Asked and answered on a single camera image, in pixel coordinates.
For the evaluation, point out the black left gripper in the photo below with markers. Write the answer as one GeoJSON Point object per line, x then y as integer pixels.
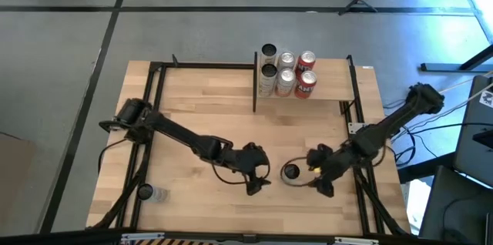
{"type": "Point", "coordinates": [248, 160]}

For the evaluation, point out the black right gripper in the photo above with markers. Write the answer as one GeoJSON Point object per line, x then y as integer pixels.
{"type": "Point", "coordinates": [335, 162]}

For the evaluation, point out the tall white black-top can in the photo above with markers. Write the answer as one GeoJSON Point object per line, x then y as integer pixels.
{"type": "Point", "coordinates": [268, 49]}
{"type": "Point", "coordinates": [291, 172]}
{"type": "Point", "coordinates": [265, 87]}
{"type": "Point", "coordinates": [158, 194]}

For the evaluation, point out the orange-red Fanta can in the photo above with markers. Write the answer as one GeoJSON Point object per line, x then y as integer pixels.
{"type": "Point", "coordinates": [306, 87]}
{"type": "Point", "coordinates": [307, 59]}

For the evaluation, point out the silver can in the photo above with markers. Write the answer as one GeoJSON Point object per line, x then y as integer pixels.
{"type": "Point", "coordinates": [286, 60]}
{"type": "Point", "coordinates": [285, 83]}

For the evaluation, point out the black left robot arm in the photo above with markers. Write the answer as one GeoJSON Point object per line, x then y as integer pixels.
{"type": "Point", "coordinates": [173, 131]}

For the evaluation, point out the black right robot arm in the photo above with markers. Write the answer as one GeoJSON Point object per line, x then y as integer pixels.
{"type": "Point", "coordinates": [393, 119]}

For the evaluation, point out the black shelf side panel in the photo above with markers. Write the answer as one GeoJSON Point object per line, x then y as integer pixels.
{"type": "Point", "coordinates": [255, 98]}

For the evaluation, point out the silver metal mounting plate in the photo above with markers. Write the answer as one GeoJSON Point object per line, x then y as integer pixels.
{"type": "Point", "coordinates": [354, 127]}

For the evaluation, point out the black desk beam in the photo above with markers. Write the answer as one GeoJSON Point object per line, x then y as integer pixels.
{"type": "Point", "coordinates": [423, 168]}

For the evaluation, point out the dark grey cart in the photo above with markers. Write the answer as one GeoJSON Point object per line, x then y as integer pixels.
{"type": "Point", "coordinates": [454, 206]}

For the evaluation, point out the grey desk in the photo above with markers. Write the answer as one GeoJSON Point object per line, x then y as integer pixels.
{"type": "Point", "coordinates": [473, 152]}

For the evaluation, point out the black table base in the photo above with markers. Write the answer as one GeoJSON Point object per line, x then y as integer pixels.
{"type": "Point", "coordinates": [443, 67]}

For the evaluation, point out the black front crossbar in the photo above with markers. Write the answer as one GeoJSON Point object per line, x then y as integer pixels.
{"type": "Point", "coordinates": [77, 239]}

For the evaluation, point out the brown cardboard sheet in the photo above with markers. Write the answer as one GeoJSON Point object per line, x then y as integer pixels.
{"type": "Point", "coordinates": [15, 183]}

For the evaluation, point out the black aluminium table frame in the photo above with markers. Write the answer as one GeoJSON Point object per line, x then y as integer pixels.
{"type": "Point", "coordinates": [208, 66]}

